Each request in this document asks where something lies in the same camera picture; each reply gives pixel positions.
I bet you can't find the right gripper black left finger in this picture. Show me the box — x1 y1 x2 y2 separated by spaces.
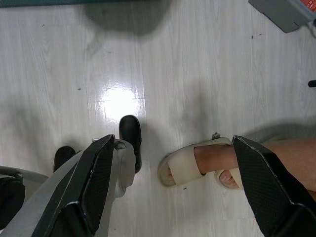
31 134 116 237

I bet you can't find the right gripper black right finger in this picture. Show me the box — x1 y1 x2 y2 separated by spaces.
231 134 316 237

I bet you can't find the beige slipper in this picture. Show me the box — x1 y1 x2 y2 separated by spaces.
158 137 235 188
214 167 244 191

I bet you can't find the person bare foot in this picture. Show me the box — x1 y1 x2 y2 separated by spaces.
165 145 238 182
219 170 241 190

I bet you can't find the robot black left foot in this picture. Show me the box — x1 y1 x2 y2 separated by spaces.
53 146 77 173

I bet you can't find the robot black foot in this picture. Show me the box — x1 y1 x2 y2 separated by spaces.
118 115 142 173
53 146 77 173

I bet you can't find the person bare leg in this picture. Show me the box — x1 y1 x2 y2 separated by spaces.
265 138 316 196

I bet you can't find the robot left leg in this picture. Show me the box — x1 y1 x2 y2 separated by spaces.
0 165 49 223

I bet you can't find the robot black right foot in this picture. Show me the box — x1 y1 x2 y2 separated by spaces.
118 115 142 173

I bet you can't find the grey box with red label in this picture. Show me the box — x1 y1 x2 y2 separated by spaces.
248 0 316 34

